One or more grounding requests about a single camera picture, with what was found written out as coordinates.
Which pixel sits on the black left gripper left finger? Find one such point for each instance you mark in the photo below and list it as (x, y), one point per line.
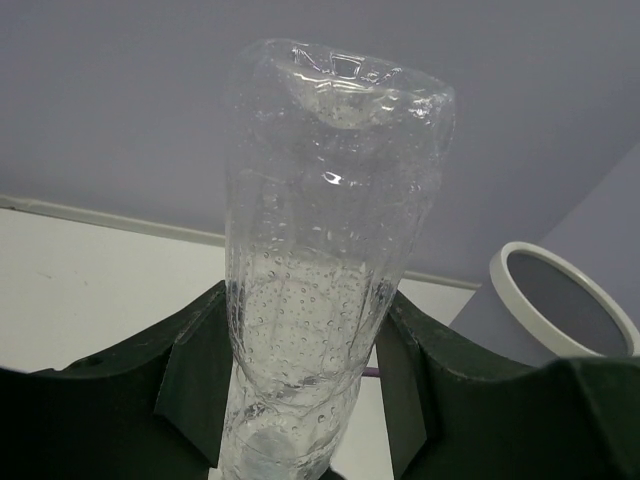
(149, 407)

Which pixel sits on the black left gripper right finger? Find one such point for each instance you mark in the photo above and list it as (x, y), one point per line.
(455, 410)

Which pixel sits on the clear bottle white-blue cap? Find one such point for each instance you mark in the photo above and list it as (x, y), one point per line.
(334, 162)

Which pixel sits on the white round bin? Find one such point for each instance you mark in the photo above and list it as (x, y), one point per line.
(556, 303)

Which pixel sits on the aluminium table edge rail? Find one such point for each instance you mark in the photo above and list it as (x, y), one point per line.
(58, 233)

